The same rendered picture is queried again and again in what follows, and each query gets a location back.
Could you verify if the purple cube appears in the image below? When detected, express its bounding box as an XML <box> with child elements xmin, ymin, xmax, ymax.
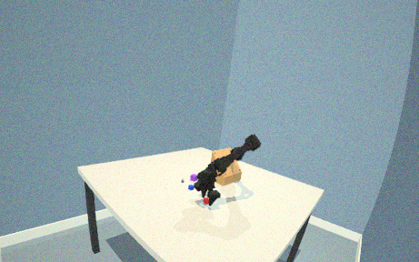
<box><xmin>189</xmin><ymin>174</ymin><xmax>197</xmax><ymax>182</ymax></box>

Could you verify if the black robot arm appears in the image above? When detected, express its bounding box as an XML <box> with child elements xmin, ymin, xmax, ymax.
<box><xmin>194</xmin><ymin>134</ymin><xmax>262</xmax><ymax>192</ymax></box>

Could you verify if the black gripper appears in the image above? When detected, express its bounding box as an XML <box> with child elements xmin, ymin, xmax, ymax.
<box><xmin>201</xmin><ymin>178</ymin><xmax>221</xmax><ymax>206</ymax></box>

